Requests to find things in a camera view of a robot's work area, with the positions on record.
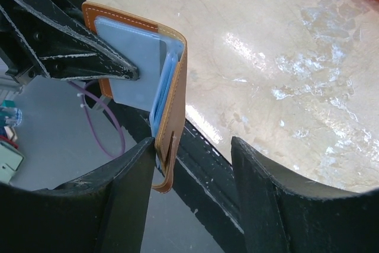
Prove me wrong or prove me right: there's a brown leather card holder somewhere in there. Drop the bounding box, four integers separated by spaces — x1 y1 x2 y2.
82 1 188 193

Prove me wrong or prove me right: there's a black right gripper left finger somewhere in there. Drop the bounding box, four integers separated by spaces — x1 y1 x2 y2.
1 137 155 252

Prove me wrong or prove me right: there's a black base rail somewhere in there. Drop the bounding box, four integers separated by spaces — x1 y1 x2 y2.
112 101 246 253

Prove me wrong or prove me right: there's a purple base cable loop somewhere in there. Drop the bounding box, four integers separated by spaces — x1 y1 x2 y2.
69 79 127 159

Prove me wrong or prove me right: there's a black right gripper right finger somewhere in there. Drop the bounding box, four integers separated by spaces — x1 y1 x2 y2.
231 137 378 252

